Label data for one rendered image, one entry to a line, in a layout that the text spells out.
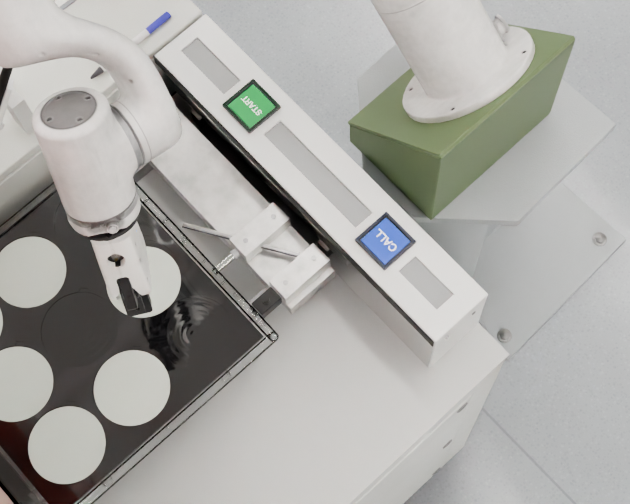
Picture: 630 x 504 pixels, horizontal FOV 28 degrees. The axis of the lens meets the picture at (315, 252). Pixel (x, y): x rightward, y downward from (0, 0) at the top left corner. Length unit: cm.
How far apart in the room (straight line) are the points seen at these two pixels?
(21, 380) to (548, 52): 80
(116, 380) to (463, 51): 61
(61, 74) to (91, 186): 40
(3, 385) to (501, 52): 78
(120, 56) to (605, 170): 156
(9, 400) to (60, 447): 9
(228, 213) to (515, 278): 101
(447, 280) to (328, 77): 124
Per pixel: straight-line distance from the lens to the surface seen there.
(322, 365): 171
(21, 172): 174
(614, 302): 264
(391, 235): 161
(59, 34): 134
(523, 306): 259
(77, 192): 138
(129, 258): 145
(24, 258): 173
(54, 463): 165
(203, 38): 174
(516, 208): 179
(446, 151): 157
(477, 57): 162
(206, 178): 174
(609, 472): 256
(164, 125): 139
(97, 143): 134
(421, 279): 160
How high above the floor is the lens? 249
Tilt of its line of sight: 72 degrees down
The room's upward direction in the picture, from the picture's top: 6 degrees counter-clockwise
